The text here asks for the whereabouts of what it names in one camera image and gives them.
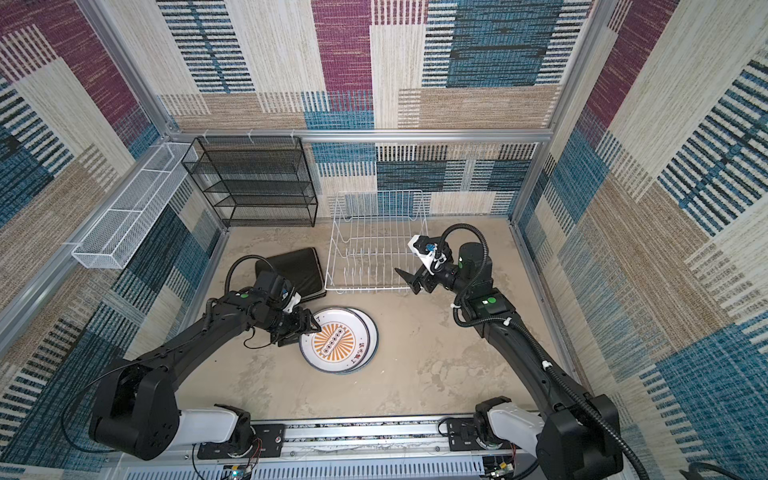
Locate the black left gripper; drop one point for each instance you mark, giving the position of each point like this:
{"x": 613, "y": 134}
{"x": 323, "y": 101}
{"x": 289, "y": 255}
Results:
{"x": 302, "y": 325}

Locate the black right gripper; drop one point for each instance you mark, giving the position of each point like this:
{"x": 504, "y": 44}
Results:
{"x": 423, "y": 276}

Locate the white round plate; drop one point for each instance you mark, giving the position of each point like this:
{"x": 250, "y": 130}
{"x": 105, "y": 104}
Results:
{"x": 340, "y": 346}
{"x": 373, "y": 338}

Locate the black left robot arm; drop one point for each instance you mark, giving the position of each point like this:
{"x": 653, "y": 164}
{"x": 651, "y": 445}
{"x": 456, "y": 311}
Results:
{"x": 135, "y": 409}

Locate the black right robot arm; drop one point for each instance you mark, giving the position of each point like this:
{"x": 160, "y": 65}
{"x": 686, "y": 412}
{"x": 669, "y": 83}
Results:
{"x": 565, "y": 441}

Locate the black mesh shelf rack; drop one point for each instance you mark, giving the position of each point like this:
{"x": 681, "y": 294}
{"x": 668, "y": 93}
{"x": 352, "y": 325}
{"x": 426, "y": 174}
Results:
{"x": 254, "y": 181}

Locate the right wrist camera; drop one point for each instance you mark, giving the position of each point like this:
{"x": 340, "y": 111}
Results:
{"x": 429, "y": 251}

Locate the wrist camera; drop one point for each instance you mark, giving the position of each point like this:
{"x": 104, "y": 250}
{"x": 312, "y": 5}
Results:
{"x": 429, "y": 251}
{"x": 294, "y": 300}

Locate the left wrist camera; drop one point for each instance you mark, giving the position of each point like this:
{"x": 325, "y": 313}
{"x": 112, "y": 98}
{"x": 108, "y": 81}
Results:
{"x": 294, "y": 300}

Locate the white wire dish rack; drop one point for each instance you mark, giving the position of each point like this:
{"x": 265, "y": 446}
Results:
{"x": 369, "y": 240}

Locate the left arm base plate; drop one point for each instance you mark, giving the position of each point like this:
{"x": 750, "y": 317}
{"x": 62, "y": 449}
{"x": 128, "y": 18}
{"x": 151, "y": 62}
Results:
{"x": 262, "y": 441}

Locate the aluminium front rail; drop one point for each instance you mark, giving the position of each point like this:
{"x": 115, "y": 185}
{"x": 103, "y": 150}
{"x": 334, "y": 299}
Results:
{"x": 389, "y": 447}

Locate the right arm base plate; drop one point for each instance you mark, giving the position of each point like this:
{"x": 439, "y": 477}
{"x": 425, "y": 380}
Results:
{"x": 468, "y": 433}

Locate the white wire wall basket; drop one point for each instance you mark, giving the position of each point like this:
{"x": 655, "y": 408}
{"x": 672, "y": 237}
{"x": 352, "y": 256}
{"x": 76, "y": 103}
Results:
{"x": 119, "y": 232}

